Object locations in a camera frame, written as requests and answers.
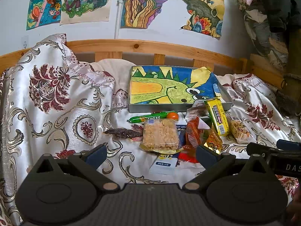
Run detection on orange red snack packet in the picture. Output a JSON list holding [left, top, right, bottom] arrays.
[[186, 117, 211, 148]]

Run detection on grey metal tray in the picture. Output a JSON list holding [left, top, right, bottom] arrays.
[[128, 65, 234, 113]]

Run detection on mixed nuts snack bag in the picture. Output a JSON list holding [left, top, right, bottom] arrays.
[[227, 116, 252, 144]]

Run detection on blue milk powder sachet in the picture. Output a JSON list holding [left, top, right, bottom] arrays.
[[150, 124, 187, 176]]

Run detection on golden candy wrapper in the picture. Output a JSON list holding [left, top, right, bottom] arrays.
[[204, 125, 222, 154]]

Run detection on white wall socket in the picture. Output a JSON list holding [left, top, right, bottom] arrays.
[[21, 36, 29, 49]]

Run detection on white green pickle packet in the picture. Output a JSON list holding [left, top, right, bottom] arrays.
[[185, 99, 209, 122]]

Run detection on bird and flowers drawing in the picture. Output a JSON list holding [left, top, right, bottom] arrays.
[[181, 0, 225, 38]]

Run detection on cartoon girl poster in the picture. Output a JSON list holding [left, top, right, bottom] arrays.
[[26, 0, 62, 31]]

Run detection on green sausage stick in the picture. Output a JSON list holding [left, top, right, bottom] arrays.
[[127, 112, 169, 124]]

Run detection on white wall pipe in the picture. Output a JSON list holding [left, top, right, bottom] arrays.
[[114, 0, 124, 39]]

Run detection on wooden bed headboard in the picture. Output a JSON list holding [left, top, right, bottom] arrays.
[[0, 39, 286, 90]]

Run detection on green chibi character poster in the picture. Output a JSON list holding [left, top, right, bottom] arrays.
[[60, 0, 112, 25]]

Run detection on floral hanging clothes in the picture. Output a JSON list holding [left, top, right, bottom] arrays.
[[238, 0, 300, 115]]

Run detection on dinosaur drawing tray liner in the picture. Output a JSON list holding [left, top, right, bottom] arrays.
[[129, 65, 219, 104]]

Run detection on cream pillow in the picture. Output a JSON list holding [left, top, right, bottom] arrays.
[[91, 59, 136, 93]]

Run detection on dark dried meat snack pack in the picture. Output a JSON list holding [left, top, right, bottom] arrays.
[[104, 128, 143, 139]]

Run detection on yellow biscuit bar pack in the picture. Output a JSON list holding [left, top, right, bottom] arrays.
[[205, 98, 230, 136]]

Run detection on small orange mandarin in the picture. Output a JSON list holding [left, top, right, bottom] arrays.
[[166, 112, 179, 121]]

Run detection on rice cracker snack pack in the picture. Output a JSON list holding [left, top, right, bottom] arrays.
[[140, 118, 183, 155]]

